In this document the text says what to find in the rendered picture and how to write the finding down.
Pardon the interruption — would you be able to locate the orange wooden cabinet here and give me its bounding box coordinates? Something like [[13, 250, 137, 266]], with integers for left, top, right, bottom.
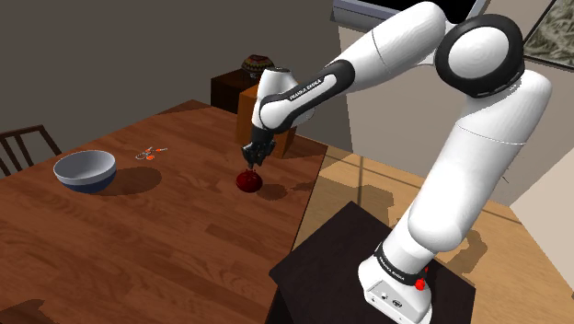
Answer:
[[235, 83, 298, 159]]

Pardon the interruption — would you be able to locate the dark red pomegranate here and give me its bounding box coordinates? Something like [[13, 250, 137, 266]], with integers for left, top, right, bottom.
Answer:
[[235, 168, 264, 194]]

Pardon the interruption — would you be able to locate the dark brown cabinet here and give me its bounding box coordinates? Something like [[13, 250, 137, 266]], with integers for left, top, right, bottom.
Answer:
[[210, 53, 276, 116]]

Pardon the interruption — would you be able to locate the dark robot stand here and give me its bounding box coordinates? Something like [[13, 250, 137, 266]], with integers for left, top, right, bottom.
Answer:
[[268, 200, 477, 324]]

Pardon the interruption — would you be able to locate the brown wooden table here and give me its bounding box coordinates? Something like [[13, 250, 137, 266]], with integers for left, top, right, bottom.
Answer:
[[0, 98, 330, 324]]

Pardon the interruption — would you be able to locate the grey blue bowl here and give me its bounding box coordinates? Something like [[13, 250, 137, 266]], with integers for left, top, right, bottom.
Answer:
[[52, 149, 118, 195]]

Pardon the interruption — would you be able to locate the dark wooden chair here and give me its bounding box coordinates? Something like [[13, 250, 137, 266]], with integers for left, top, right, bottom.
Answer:
[[0, 123, 63, 179]]

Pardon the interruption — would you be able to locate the orange and silver keychain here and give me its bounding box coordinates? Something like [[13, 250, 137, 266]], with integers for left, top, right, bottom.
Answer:
[[135, 145, 169, 162]]

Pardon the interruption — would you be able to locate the framed wall picture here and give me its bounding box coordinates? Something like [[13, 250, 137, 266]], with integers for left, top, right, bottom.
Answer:
[[522, 0, 574, 73]]

